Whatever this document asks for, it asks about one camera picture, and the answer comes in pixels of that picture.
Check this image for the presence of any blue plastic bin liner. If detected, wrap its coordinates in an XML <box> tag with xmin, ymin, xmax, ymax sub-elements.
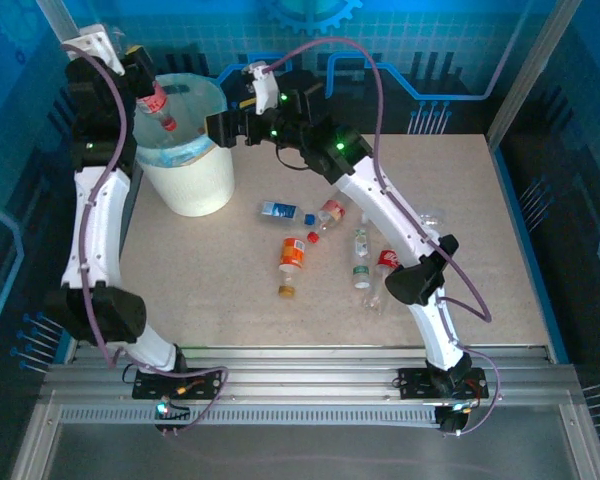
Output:
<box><xmin>132</xmin><ymin>72</ymin><xmax>230</xmax><ymax>169</ymax></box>

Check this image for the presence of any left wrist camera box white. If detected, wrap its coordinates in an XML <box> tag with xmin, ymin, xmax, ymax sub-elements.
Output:
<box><xmin>73</xmin><ymin>23</ymin><xmax>124</xmax><ymax>76</ymax></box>

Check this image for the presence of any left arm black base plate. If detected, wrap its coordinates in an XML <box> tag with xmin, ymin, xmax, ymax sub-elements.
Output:
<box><xmin>131</xmin><ymin>368</ymin><xmax>222</xmax><ymax>401</ymax></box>

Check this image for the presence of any clear bottle orange label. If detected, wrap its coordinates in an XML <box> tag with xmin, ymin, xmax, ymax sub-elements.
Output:
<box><xmin>277</xmin><ymin>236</ymin><xmax>308</xmax><ymax>299</ymax></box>

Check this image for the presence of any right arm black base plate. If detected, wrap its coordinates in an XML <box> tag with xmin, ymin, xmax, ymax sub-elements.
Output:
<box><xmin>397</xmin><ymin>367</ymin><xmax>490</xmax><ymax>401</ymax></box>

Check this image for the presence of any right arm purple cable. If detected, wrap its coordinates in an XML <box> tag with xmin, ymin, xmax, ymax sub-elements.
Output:
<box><xmin>264</xmin><ymin>37</ymin><xmax>504</xmax><ymax>437</ymax></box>

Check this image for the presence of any aluminium mounting beam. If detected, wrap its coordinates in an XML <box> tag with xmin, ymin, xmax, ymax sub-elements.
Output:
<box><xmin>44</xmin><ymin>347</ymin><xmax>581</xmax><ymax>409</ymax></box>

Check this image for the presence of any grey slotted cable duct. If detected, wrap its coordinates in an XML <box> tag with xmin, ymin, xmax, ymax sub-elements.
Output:
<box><xmin>59</xmin><ymin>405</ymin><xmax>444</xmax><ymax>427</ymax></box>

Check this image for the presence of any steel sheet panel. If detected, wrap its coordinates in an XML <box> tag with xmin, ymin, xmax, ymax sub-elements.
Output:
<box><xmin>9</xmin><ymin>404</ymin><xmax>600</xmax><ymax>480</ymax></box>

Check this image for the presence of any clear bottle green label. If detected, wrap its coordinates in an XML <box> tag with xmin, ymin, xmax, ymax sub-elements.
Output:
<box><xmin>351</xmin><ymin>228</ymin><xmax>373</xmax><ymax>292</ymax></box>

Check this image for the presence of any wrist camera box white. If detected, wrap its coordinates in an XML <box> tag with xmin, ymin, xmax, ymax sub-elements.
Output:
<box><xmin>241</xmin><ymin>60</ymin><xmax>284</xmax><ymax>117</ymax></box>
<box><xmin>73</xmin><ymin>23</ymin><xmax>124</xmax><ymax>76</ymax></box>

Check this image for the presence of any clear unlabelled plastic bottle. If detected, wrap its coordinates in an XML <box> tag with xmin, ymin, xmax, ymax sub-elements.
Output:
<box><xmin>418</xmin><ymin>209</ymin><xmax>449</xmax><ymax>229</ymax></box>

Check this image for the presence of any white round waste bin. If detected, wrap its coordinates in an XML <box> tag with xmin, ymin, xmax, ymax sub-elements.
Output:
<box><xmin>132</xmin><ymin>72</ymin><xmax>237</xmax><ymax>219</ymax></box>

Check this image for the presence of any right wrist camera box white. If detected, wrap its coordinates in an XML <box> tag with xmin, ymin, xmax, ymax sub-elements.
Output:
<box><xmin>241</xmin><ymin>60</ymin><xmax>284</xmax><ymax>117</ymax></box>

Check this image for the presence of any clear bottle blue label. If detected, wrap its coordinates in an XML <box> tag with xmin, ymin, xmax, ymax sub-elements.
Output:
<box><xmin>259</xmin><ymin>199</ymin><xmax>316</xmax><ymax>226</ymax></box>

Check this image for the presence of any clear bottle red tan label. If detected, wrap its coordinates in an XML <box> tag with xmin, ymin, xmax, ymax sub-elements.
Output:
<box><xmin>306</xmin><ymin>198</ymin><xmax>348</xmax><ymax>245</ymax></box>

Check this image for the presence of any aluminium frame post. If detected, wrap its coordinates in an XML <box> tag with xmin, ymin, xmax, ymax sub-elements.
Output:
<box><xmin>34</xmin><ymin>0</ymin><xmax>84</xmax><ymax>44</ymax></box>
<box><xmin>484</xmin><ymin>0</ymin><xmax>579</xmax><ymax>149</ymax></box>

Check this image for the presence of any small black controller board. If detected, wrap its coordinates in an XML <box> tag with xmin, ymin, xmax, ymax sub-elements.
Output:
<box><xmin>152</xmin><ymin>399</ymin><xmax>194</xmax><ymax>436</ymax></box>
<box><xmin>437</xmin><ymin>402</ymin><xmax>474</xmax><ymax>435</ymax></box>

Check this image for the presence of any clear bottle red cola label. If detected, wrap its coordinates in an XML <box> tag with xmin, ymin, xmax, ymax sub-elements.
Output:
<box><xmin>135</xmin><ymin>79</ymin><xmax>179</xmax><ymax>134</ymax></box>

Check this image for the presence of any clear bottle red white label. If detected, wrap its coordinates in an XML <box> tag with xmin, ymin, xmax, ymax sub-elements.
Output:
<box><xmin>362</xmin><ymin>248</ymin><xmax>399</xmax><ymax>317</ymax></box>

